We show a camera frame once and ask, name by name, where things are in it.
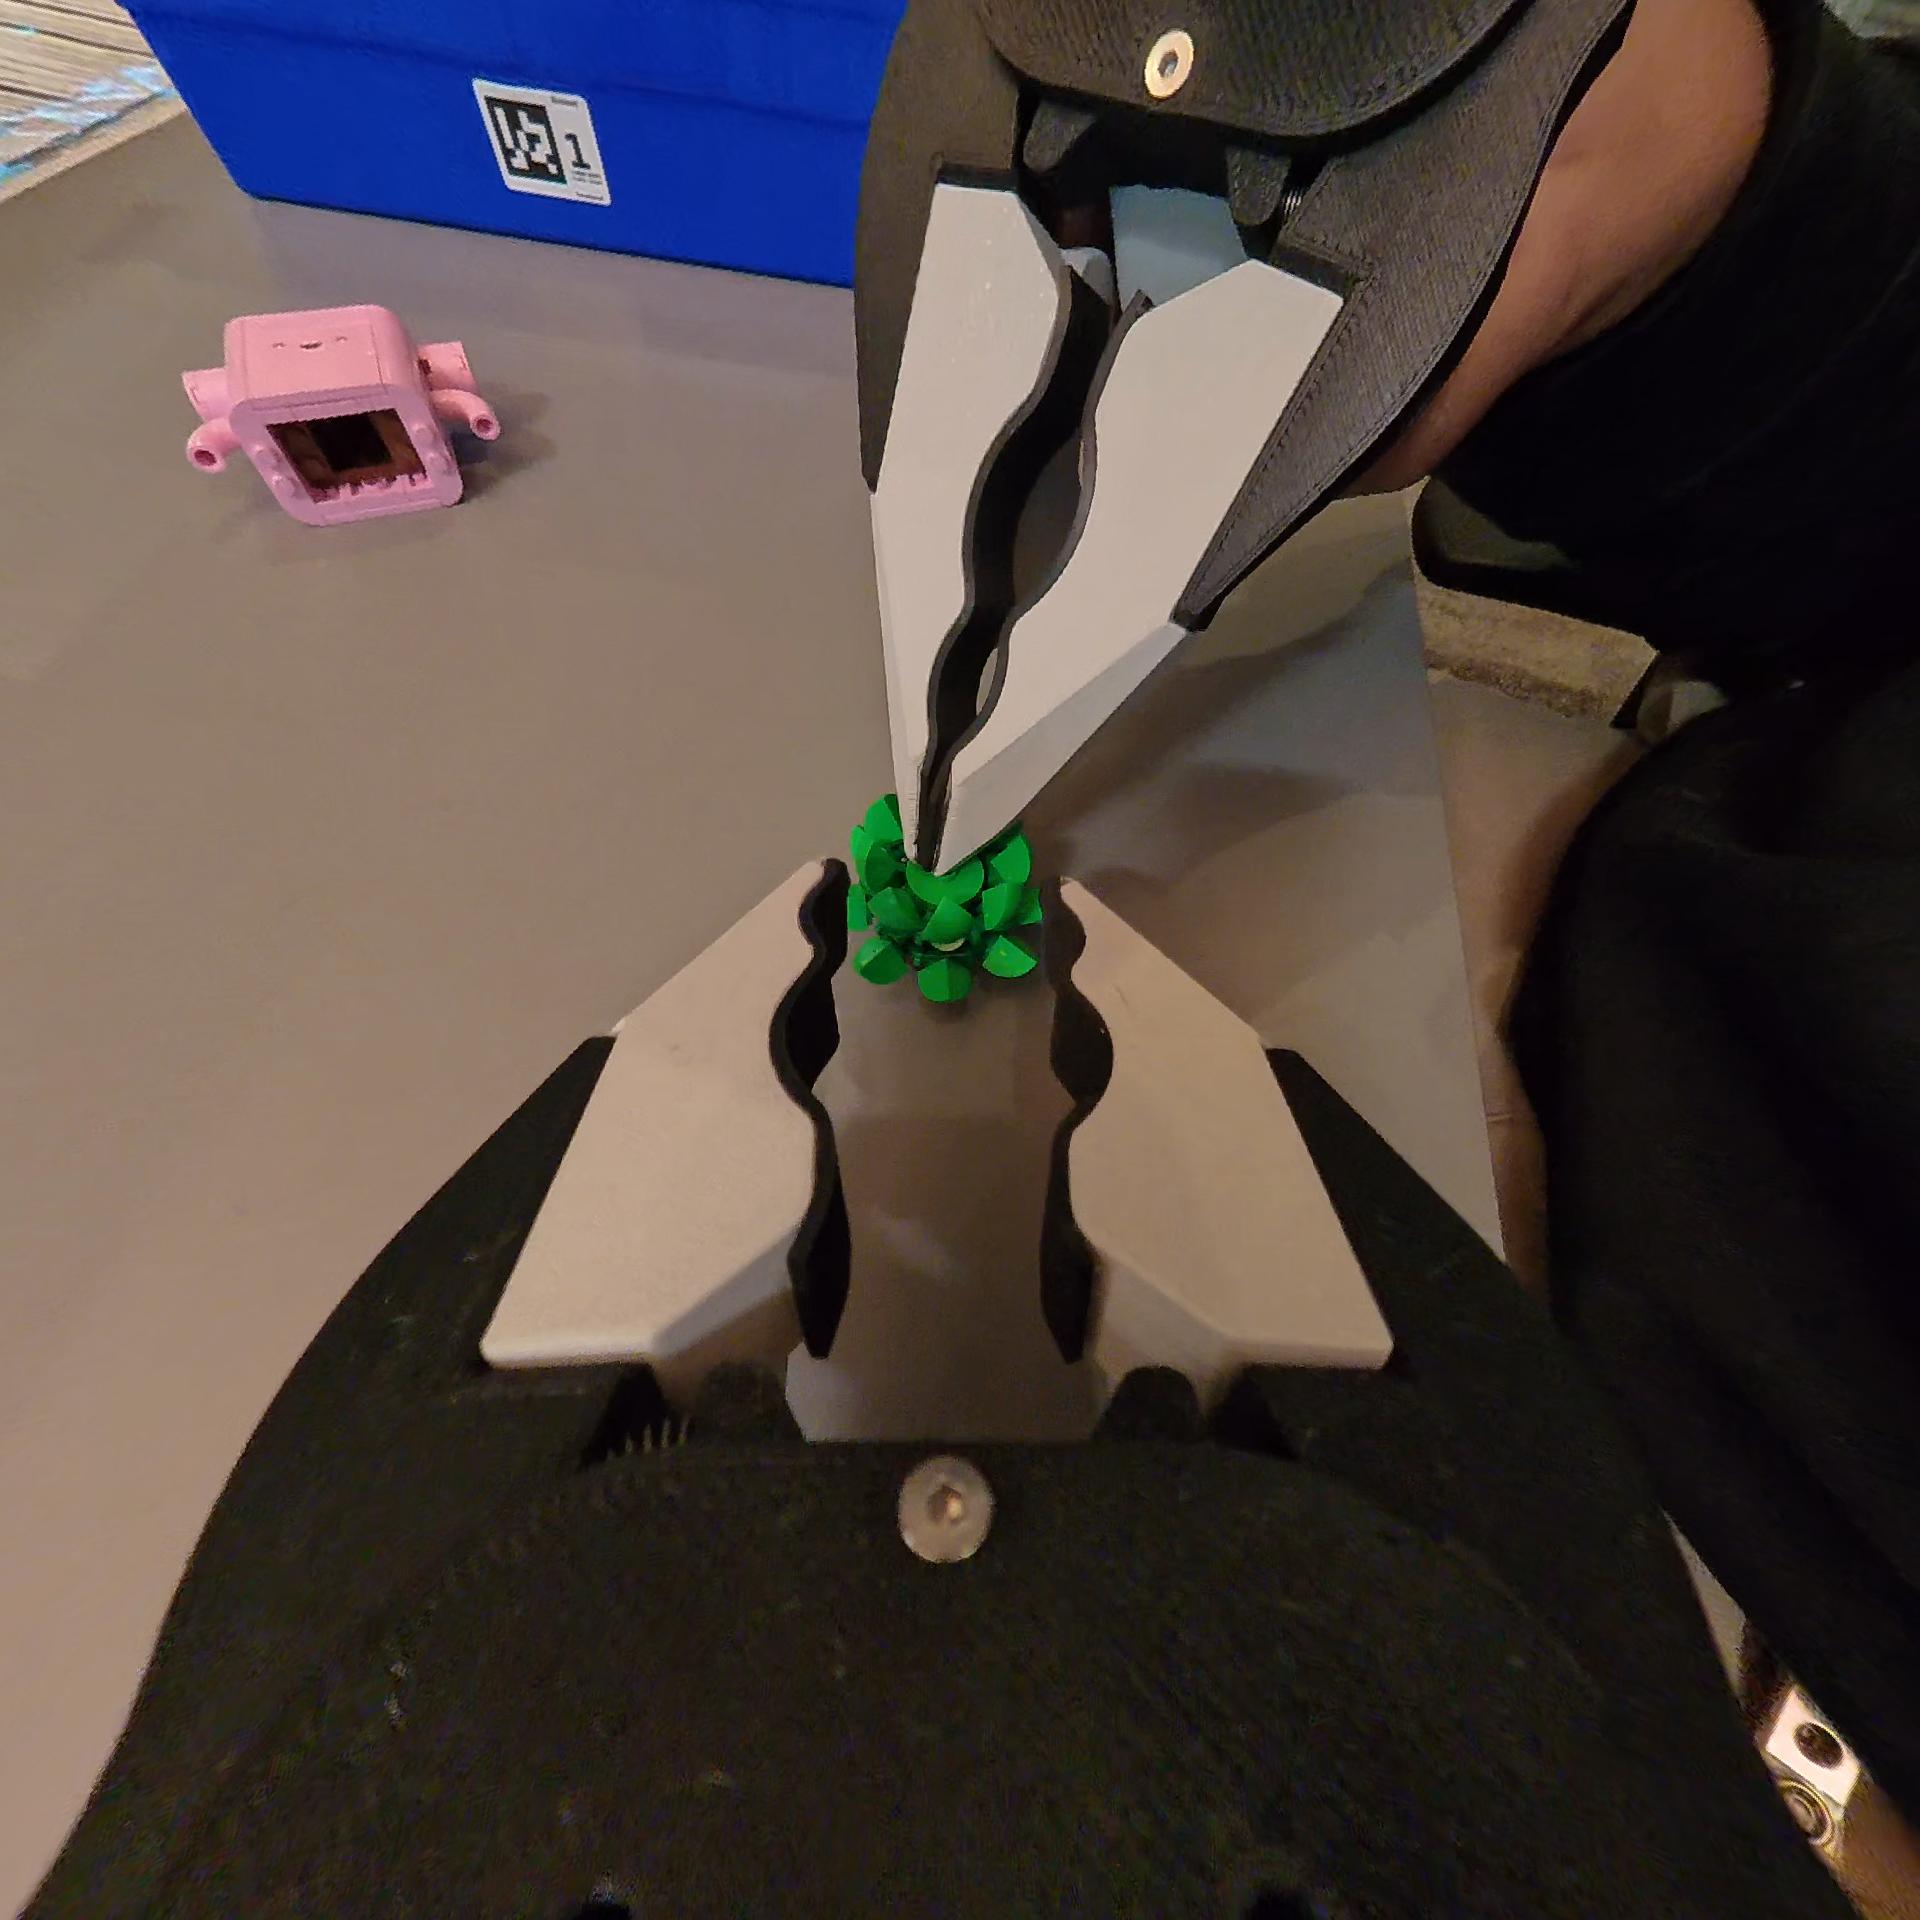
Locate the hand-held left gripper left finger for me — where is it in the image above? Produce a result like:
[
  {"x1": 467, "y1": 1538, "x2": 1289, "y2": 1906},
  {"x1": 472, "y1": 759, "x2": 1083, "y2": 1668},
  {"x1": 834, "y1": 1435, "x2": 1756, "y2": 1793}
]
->
[{"x1": 482, "y1": 859, "x2": 850, "y2": 1373}]

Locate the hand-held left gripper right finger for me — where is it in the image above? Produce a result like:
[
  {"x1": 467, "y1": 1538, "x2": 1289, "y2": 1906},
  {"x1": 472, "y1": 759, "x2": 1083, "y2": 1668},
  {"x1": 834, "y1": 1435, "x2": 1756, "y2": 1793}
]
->
[{"x1": 1044, "y1": 878, "x2": 1395, "y2": 1373}]

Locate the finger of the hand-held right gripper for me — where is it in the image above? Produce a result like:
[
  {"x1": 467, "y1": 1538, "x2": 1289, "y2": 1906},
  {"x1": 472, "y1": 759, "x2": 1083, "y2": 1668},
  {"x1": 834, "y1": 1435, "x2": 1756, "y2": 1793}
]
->
[
  {"x1": 937, "y1": 262, "x2": 1346, "y2": 874},
  {"x1": 872, "y1": 174, "x2": 1122, "y2": 868}
]

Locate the large green brick leaf rosette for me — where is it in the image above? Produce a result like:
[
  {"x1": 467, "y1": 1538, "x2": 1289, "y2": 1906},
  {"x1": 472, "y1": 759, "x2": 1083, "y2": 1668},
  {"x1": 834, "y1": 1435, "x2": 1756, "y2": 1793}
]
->
[{"x1": 843, "y1": 794, "x2": 1047, "y2": 1006}]

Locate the person's right hand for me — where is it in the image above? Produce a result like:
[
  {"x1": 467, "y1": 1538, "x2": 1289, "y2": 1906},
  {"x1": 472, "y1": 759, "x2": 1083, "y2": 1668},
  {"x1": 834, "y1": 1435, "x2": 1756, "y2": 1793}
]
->
[{"x1": 1370, "y1": 0, "x2": 1782, "y2": 498}]

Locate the person's black clad torso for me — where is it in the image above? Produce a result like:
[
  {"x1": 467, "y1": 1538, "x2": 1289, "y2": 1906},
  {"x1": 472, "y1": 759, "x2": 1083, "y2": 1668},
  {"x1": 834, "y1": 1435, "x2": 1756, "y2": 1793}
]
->
[{"x1": 1506, "y1": 682, "x2": 1920, "y2": 1920}]

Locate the pink toy brick pot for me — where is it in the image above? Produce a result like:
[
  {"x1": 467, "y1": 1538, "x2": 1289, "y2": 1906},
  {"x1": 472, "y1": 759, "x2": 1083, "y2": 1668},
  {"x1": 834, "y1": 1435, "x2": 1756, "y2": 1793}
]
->
[{"x1": 183, "y1": 303, "x2": 506, "y2": 530}]

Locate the blue plastic bin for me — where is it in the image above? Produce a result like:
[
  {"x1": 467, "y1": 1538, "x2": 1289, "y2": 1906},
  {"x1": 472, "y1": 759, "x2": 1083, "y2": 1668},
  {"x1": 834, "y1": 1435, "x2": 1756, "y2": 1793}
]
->
[{"x1": 117, "y1": 0, "x2": 904, "y2": 288}]

